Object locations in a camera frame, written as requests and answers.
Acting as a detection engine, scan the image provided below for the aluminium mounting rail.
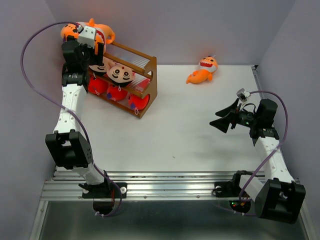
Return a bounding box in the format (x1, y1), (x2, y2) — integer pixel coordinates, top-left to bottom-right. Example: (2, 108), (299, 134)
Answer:
(40, 168), (234, 202)

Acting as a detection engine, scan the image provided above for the boy doll black hair front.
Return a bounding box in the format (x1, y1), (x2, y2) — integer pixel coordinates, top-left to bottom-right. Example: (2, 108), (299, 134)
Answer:
(89, 57), (113, 76)

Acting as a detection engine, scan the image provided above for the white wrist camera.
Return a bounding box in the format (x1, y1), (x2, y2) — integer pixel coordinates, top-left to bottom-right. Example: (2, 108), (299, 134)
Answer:
(236, 88), (251, 104)
(77, 25), (97, 49)

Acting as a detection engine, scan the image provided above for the orange shark plush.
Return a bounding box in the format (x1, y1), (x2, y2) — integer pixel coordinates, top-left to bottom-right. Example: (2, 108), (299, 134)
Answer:
(60, 22), (85, 42)
(85, 18), (116, 53)
(186, 56), (218, 84)

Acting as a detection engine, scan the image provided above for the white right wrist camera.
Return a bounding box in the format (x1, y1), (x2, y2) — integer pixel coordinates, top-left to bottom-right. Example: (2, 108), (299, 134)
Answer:
(236, 88), (251, 104)

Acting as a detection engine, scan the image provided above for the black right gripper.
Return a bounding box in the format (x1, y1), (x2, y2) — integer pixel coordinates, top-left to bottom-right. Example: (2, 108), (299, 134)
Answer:
(209, 97), (259, 133)

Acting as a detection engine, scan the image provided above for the boy doll table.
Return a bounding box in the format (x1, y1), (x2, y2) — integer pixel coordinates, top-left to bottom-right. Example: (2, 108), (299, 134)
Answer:
(106, 63), (135, 88)

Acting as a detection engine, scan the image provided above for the brown wooden toy shelf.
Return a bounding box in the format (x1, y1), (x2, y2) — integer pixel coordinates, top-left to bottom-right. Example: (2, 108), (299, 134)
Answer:
(89, 42), (158, 119)

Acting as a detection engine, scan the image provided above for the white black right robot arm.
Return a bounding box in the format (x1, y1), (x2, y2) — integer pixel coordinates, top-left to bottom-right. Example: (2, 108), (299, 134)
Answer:
(209, 99), (306, 224)

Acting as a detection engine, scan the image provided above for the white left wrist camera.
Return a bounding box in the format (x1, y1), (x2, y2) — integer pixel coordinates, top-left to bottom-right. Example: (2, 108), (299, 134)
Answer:
(77, 25), (97, 49)

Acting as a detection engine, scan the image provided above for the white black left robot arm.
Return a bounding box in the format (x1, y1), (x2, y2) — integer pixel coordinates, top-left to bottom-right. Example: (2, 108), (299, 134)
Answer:
(45, 36), (126, 199)

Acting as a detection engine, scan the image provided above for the red shark plush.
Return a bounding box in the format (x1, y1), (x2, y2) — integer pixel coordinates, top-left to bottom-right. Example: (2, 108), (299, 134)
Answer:
(128, 94), (150, 115)
(106, 85), (128, 102)
(88, 75), (109, 95)

